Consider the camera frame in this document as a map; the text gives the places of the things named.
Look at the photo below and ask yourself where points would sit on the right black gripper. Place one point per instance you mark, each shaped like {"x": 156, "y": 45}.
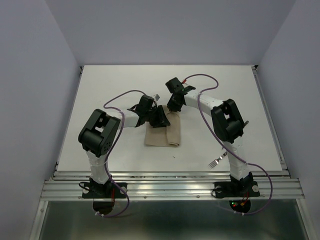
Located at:
{"x": 175, "y": 108}

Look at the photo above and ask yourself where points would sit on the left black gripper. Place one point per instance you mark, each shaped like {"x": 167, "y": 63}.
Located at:
{"x": 161, "y": 120}

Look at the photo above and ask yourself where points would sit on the beige cloth napkin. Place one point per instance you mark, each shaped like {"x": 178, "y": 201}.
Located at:
{"x": 169, "y": 136}

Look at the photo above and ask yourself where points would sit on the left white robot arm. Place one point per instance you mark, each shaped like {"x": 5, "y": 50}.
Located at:
{"x": 98, "y": 136}

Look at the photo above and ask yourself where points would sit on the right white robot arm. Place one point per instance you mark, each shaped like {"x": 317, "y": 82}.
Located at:
{"x": 228, "y": 124}

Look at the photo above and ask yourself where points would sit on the steel fork black handle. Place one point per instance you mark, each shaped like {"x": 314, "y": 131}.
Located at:
{"x": 215, "y": 162}

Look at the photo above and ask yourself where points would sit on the aluminium front rail frame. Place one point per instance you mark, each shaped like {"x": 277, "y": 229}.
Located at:
{"x": 161, "y": 186}

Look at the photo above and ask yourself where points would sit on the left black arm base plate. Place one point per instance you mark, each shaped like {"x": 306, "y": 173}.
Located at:
{"x": 93, "y": 190}

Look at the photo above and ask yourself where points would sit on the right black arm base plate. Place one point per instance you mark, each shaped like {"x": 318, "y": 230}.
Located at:
{"x": 228, "y": 189}

